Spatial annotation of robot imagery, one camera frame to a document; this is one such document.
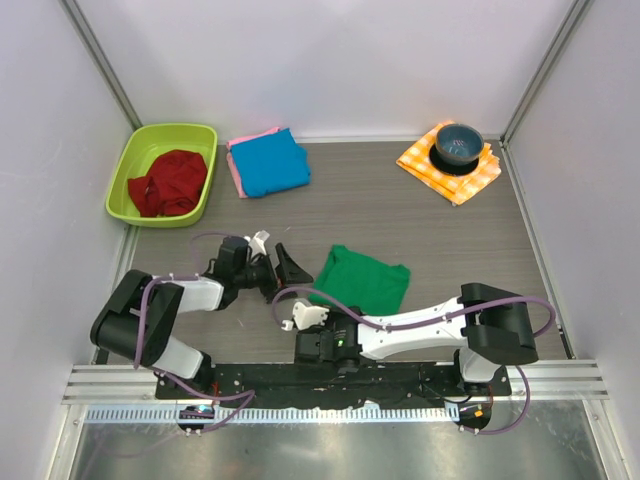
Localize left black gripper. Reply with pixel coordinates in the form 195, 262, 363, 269
235, 244, 312, 304

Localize green t shirt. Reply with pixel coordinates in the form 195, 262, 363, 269
313, 245, 411, 316

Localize pink t shirt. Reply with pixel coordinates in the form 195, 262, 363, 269
226, 127, 281, 199

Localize blue t shirt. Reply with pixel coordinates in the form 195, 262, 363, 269
232, 128, 311, 198

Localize orange checkered cloth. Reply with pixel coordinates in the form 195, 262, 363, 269
396, 121, 501, 206

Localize dark blue ceramic bowl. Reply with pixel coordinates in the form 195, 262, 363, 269
435, 123, 484, 166

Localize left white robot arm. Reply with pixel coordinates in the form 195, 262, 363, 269
90, 231, 314, 399

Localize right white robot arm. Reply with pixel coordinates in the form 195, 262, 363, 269
282, 283, 539, 395

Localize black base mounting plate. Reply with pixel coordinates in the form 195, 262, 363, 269
155, 362, 512, 410

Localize red t shirt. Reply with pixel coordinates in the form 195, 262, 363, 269
127, 150, 208, 218

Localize lime green plastic basin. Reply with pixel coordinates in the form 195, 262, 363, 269
105, 123, 218, 228

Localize black saucer plate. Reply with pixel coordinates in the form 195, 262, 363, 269
429, 140, 484, 176

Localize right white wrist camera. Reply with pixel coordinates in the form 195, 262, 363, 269
280, 299, 330, 331

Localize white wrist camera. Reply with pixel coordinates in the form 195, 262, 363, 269
244, 230, 270, 256
280, 299, 330, 331

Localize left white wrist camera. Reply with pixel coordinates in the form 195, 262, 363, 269
244, 230, 270, 256

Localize perforated metal rail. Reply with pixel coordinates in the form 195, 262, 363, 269
85, 404, 459, 425

